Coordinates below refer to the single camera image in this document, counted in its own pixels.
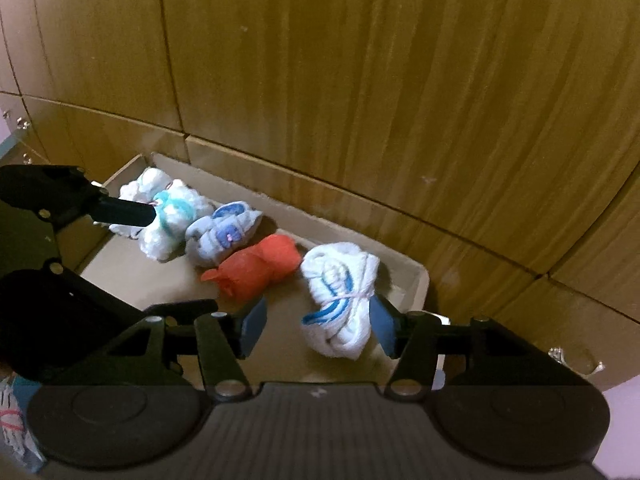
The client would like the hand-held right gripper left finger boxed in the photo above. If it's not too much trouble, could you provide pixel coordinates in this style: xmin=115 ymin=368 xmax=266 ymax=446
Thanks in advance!
xmin=82 ymin=296 xmax=271 ymax=403

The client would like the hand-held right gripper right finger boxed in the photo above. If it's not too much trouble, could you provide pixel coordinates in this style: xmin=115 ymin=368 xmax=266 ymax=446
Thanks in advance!
xmin=367 ymin=294 xmax=591 ymax=401

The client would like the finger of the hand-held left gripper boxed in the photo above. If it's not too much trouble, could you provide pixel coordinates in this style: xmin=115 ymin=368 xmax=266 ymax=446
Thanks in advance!
xmin=92 ymin=194 xmax=157 ymax=228

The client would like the white green-striped bundle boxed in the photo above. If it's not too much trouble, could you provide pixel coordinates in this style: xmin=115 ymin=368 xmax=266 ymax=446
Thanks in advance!
xmin=119 ymin=166 xmax=173 ymax=203

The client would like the shallow cardboard box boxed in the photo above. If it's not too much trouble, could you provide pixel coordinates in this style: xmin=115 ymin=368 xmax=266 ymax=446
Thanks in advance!
xmin=80 ymin=152 xmax=432 ymax=391

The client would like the white teal-tied bundle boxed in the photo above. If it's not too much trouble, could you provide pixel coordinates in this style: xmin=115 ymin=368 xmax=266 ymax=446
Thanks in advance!
xmin=140 ymin=180 xmax=216 ymax=262

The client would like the white blue-striped bundle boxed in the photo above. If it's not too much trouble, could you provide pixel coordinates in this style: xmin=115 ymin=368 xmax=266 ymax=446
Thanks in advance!
xmin=300 ymin=242 xmax=379 ymax=361

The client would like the orange cloth bundle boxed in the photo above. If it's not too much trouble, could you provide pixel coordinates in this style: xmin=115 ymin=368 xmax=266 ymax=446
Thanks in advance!
xmin=201 ymin=234 xmax=303 ymax=303

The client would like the grey blue cloth bundle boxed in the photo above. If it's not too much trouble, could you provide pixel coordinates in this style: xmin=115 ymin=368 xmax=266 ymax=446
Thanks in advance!
xmin=185 ymin=201 xmax=263 ymax=267

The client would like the wooden wardrobe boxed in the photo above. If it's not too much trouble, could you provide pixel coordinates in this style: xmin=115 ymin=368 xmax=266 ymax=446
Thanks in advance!
xmin=0 ymin=0 xmax=640 ymax=391

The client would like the curved metal drawer handle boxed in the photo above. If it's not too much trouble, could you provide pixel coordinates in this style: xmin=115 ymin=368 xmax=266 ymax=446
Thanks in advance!
xmin=548 ymin=346 xmax=606 ymax=376

